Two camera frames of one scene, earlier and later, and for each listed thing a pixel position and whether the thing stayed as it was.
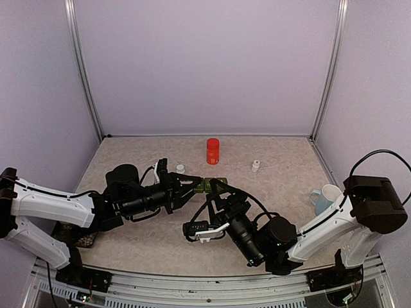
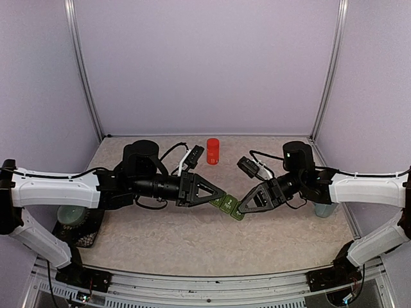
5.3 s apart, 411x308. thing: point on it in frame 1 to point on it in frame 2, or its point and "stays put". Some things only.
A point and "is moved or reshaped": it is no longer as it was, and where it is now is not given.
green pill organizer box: [205, 185] is moved or reshaped
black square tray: [80, 236] stays put
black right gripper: [237, 201] to [264, 199]
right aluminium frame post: [342, 15] stays put
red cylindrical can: [212, 151] stays put
